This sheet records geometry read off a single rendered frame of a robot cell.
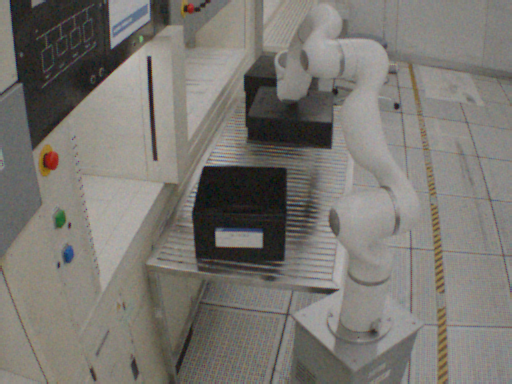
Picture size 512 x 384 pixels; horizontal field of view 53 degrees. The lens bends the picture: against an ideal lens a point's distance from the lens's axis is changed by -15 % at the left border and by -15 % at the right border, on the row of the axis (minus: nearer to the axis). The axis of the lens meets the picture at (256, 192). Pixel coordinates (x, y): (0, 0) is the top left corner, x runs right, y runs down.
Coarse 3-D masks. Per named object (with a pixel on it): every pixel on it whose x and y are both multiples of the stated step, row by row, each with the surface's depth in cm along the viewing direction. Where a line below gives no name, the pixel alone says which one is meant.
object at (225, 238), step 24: (216, 168) 193; (240, 168) 193; (264, 168) 193; (216, 192) 198; (240, 192) 198; (264, 192) 198; (192, 216) 171; (216, 216) 171; (240, 216) 170; (264, 216) 170; (216, 240) 175; (240, 240) 175; (264, 240) 174
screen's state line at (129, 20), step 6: (144, 6) 154; (138, 12) 150; (144, 12) 155; (126, 18) 143; (132, 18) 147; (138, 18) 151; (120, 24) 140; (126, 24) 143; (114, 30) 137; (120, 30) 140; (114, 36) 137
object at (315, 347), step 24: (312, 312) 159; (408, 312) 157; (312, 336) 152; (336, 336) 151; (384, 336) 150; (408, 336) 150; (312, 360) 158; (336, 360) 147; (360, 360) 142; (384, 360) 150; (408, 360) 161
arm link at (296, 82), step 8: (296, 32) 157; (296, 40) 158; (288, 48) 166; (296, 48) 160; (288, 56) 166; (296, 56) 164; (288, 64) 167; (296, 64) 166; (288, 72) 168; (296, 72) 167; (304, 72) 168; (288, 80) 169; (296, 80) 169; (304, 80) 169; (280, 88) 175; (288, 88) 171; (296, 88) 171; (304, 88) 171; (280, 96) 177; (288, 96) 175; (296, 96) 175
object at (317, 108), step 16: (256, 96) 212; (272, 96) 212; (320, 96) 213; (256, 112) 200; (272, 112) 200; (288, 112) 200; (304, 112) 200; (320, 112) 200; (256, 128) 199; (272, 128) 198; (288, 128) 197; (304, 128) 196; (320, 128) 195; (272, 144) 201; (288, 144) 200; (304, 144) 199; (320, 144) 198
